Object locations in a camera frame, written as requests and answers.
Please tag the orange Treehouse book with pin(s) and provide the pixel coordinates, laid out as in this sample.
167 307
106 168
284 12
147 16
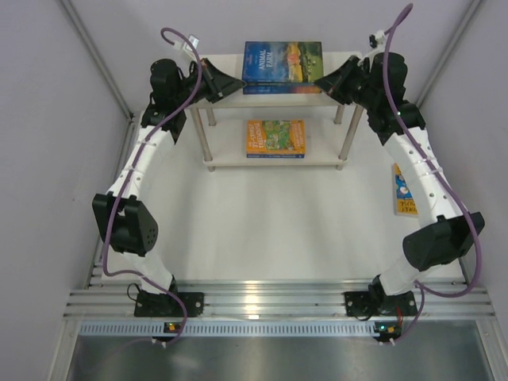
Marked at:
404 203
276 137

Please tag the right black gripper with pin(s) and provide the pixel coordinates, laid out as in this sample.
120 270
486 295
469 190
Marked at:
346 76

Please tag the white two-tier shelf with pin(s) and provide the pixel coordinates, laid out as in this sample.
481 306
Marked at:
222 128

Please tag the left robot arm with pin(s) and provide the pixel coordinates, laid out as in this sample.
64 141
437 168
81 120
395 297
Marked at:
124 222

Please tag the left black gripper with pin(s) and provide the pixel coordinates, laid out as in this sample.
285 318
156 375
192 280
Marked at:
212 79

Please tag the Jane Eyre book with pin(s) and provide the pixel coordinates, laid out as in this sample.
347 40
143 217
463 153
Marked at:
281 90

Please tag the perforated cable tray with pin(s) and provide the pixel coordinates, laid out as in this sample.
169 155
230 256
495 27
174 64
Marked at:
238 329

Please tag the dark blue book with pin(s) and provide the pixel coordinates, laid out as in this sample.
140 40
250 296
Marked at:
277 84

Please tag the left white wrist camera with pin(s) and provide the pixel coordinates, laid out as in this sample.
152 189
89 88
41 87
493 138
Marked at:
186 49

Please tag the Animal Farm book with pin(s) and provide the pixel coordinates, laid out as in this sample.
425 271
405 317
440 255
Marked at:
282 61

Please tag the blue 91-Storey Treehouse book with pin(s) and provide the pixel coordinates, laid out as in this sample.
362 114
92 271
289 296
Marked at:
274 156

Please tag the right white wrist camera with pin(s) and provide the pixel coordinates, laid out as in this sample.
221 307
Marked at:
377 43

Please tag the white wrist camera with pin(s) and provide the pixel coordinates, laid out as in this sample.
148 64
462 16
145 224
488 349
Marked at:
186 49
377 43

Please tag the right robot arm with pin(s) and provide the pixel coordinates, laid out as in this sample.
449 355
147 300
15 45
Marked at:
447 229

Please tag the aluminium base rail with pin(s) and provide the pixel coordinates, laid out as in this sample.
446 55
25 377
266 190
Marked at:
106 298

